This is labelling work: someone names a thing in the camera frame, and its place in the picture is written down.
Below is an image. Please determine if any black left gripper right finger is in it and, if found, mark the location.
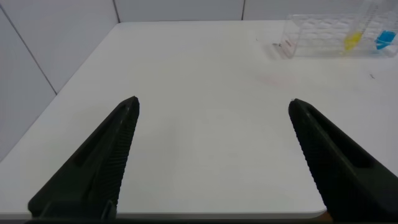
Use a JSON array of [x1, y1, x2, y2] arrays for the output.
[[288, 98, 398, 223]]

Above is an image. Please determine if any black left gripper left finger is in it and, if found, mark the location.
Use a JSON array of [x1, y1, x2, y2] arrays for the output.
[[27, 95, 141, 220]]

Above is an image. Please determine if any test tube with yellow pigment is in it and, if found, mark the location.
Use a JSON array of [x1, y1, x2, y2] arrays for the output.
[[343, 0, 382, 53]]

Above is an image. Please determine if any clear plastic test tube rack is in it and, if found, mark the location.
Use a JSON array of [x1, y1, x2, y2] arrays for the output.
[[279, 13, 398, 58]]

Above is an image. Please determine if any test tube with blue pigment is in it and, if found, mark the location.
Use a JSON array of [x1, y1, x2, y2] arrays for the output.
[[374, 9, 398, 51]]

